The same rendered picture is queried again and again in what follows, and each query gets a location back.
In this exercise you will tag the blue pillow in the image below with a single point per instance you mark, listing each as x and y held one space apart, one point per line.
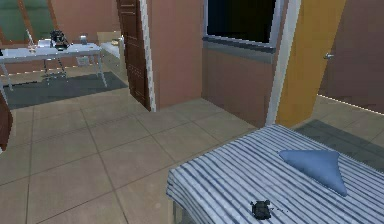
320 166

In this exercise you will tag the grey cup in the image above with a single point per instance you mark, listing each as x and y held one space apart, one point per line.
83 39

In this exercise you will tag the white table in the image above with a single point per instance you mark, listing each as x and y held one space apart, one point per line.
50 52

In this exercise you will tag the white laptop computer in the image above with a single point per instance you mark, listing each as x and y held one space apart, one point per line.
44 43

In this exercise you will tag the dark grey floor cloth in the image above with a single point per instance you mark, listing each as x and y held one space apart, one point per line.
63 89

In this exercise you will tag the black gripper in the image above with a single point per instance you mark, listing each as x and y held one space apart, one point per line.
260 210

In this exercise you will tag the metal frame chair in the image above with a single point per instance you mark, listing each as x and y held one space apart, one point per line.
53 70

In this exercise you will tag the blue white striped bed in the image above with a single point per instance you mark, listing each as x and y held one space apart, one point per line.
240 180

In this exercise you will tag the green window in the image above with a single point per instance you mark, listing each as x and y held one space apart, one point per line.
30 18

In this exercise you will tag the clear glass bottle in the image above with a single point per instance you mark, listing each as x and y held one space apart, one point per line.
31 43

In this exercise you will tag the black appliance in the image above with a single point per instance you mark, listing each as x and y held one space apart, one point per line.
59 40

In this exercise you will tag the dark window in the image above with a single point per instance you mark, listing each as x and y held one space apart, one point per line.
240 18

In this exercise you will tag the white box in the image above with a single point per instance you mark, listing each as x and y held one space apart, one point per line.
82 61

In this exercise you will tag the brown furniture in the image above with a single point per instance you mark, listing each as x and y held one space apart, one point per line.
5 123

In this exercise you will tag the dark brown room door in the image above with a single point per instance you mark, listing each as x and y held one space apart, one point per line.
135 50

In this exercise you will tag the yellow room door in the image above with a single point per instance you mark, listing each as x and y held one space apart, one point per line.
310 60

